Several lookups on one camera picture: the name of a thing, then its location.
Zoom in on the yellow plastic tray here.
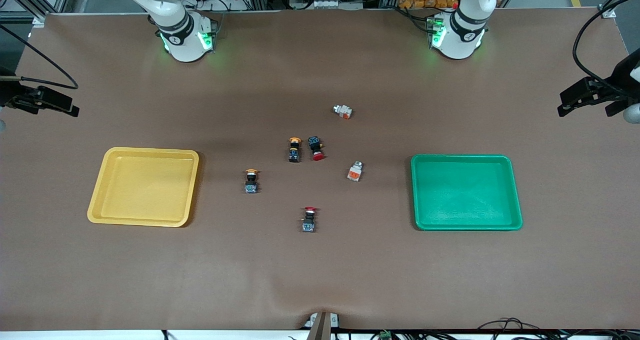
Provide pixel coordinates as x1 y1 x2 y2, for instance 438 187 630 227
87 147 200 228

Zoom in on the green plastic tray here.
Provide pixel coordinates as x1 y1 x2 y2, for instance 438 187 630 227
410 154 524 231

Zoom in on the white power strip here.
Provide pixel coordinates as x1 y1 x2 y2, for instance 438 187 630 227
290 0 363 9

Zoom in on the brown table cover sheet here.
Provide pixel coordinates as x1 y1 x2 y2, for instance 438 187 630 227
0 8 640 331

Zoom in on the metal table edge clamp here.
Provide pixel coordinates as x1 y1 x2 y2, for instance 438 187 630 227
304 311 341 340

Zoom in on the black cable bundle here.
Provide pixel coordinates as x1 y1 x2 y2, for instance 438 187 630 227
475 318 640 340

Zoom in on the red mushroom button switch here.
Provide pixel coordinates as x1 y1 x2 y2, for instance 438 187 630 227
301 206 319 233
307 135 325 161

